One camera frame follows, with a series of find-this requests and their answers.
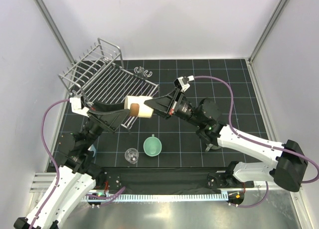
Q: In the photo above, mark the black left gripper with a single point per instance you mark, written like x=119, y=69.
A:
x=111, y=120

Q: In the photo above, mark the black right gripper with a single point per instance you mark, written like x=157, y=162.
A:
x=172, y=100

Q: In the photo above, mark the cream cup with cork band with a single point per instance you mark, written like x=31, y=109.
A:
x=137, y=106

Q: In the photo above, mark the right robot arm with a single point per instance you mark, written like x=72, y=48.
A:
x=281, y=163

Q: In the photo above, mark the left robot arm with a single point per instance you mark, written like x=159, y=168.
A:
x=77, y=174

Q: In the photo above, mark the grey metal dish rack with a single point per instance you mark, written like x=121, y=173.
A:
x=98, y=77

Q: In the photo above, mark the grey rack hook back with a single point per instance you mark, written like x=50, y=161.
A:
x=142, y=73

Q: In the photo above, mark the light blue cup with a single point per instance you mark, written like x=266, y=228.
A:
x=92, y=149

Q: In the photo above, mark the mint green mug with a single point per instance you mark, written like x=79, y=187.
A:
x=152, y=146

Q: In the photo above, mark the small clear glass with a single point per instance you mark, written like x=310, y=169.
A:
x=132, y=155

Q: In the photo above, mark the grey ceramic mug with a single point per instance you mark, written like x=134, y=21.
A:
x=210, y=147

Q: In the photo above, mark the black grid mat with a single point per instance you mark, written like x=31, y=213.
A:
x=227, y=82

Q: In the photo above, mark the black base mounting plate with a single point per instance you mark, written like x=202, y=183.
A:
x=172, y=181

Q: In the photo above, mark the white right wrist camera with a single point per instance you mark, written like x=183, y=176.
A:
x=182, y=83

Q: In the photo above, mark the white slotted cable duct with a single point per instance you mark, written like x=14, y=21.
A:
x=126, y=198

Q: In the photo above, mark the aluminium frame post left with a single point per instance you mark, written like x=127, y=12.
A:
x=54, y=29

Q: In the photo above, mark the aluminium frame post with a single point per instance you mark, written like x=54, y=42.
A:
x=268, y=28
x=54, y=29

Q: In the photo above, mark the aluminium frame post right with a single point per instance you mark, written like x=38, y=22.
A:
x=268, y=28

